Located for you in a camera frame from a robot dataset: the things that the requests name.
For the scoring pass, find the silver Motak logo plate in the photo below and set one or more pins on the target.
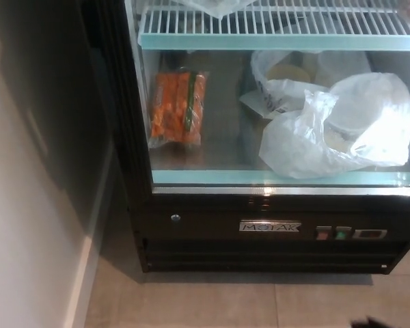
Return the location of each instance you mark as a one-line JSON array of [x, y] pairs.
[[270, 227]]

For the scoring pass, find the translucent printed plastic bag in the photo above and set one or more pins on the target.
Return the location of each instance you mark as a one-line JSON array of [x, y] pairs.
[[259, 85]]

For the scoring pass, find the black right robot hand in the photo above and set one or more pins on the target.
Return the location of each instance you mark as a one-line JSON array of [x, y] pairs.
[[372, 324]]

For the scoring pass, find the round pale yellow container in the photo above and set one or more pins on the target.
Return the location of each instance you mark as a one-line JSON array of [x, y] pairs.
[[288, 73]]

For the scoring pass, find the large white plastic bag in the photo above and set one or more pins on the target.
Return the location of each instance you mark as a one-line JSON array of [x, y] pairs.
[[362, 102]]

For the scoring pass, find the bag of orange carrots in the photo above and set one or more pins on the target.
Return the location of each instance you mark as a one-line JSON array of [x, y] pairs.
[[176, 106]]

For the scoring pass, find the digital temperature display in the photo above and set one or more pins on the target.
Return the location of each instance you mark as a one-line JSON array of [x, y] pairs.
[[369, 234]]

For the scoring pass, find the black display refrigerator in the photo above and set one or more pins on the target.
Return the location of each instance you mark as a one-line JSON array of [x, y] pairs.
[[208, 246]]

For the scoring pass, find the green rocker switch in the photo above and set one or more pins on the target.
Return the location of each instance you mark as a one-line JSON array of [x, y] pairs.
[[341, 234]]

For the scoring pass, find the round silver door lock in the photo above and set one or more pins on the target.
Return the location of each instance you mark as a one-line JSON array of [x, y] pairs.
[[175, 217]]

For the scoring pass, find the red rocker switch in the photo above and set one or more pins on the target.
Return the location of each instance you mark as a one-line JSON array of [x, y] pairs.
[[322, 233]]

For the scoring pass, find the clear crumpled plastic bag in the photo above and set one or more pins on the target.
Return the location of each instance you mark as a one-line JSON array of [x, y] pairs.
[[218, 8]]

